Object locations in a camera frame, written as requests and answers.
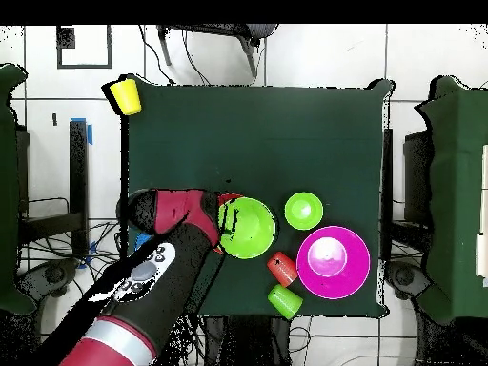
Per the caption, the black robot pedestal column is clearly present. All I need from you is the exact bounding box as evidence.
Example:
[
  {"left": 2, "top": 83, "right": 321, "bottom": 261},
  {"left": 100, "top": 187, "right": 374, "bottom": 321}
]
[{"left": 201, "top": 315, "right": 295, "bottom": 366}]

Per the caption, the orange bowl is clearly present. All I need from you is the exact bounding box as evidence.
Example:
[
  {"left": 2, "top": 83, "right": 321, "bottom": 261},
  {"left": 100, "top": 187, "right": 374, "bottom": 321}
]
[{"left": 213, "top": 193, "right": 245, "bottom": 254}]

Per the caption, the black mesh chair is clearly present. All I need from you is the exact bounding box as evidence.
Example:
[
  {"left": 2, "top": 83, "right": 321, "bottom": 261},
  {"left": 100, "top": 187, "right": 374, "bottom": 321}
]
[{"left": 156, "top": 23, "right": 279, "bottom": 79}]

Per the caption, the green cup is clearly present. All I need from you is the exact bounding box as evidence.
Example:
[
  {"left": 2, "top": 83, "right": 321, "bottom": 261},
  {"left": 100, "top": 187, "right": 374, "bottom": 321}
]
[{"left": 267, "top": 283, "right": 304, "bottom": 320}]

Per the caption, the large pink bowl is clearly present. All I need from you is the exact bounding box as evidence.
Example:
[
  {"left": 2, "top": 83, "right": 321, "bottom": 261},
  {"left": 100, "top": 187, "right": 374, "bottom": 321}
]
[{"left": 295, "top": 225, "right": 372, "bottom": 300}]

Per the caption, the large green bowl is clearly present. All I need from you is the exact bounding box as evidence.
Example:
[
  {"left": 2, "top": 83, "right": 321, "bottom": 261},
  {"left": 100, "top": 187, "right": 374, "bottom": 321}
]
[{"left": 217, "top": 196, "right": 276, "bottom": 260}]

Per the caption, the small green bowl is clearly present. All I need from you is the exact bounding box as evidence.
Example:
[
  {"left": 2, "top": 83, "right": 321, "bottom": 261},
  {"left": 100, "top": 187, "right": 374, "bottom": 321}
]
[{"left": 284, "top": 191, "right": 325, "bottom": 231}]

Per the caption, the yellow cup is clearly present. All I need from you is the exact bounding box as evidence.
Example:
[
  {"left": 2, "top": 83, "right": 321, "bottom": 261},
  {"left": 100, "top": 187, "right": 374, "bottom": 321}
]
[{"left": 109, "top": 78, "right": 143, "bottom": 117}]

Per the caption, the green cloth side table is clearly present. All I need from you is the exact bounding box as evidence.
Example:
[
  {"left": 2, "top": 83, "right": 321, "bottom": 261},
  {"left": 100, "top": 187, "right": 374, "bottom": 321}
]
[
  {"left": 0, "top": 63, "right": 37, "bottom": 315},
  {"left": 415, "top": 74, "right": 488, "bottom": 325}
]

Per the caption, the black chair base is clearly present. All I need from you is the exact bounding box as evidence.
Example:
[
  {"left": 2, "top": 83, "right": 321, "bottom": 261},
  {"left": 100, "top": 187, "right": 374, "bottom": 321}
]
[{"left": 16, "top": 258, "right": 81, "bottom": 306}]

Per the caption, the orange cup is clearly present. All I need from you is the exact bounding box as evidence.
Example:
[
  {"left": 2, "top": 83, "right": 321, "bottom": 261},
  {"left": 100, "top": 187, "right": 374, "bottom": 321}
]
[{"left": 266, "top": 251, "right": 299, "bottom": 288}]

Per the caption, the large light blue bowl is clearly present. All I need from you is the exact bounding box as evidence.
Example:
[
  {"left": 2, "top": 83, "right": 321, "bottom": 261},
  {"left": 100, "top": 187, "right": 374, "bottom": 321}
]
[{"left": 134, "top": 233, "right": 154, "bottom": 252}]

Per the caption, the dark green table cloth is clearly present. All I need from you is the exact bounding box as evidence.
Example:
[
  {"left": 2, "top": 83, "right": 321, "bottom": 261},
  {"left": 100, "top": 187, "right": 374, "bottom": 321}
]
[{"left": 120, "top": 73, "right": 394, "bottom": 317}]

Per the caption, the black metal frame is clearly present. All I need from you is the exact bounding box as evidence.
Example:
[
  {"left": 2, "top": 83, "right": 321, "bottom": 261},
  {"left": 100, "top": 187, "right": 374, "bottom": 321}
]
[{"left": 16, "top": 119, "right": 91, "bottom": 256}]

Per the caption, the bundle of floor cables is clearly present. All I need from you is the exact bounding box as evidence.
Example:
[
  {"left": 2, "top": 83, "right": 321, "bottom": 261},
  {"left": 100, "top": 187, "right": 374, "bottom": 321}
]
[{"left": 18, "top": 218, "right": 127, "bottom": 291}]

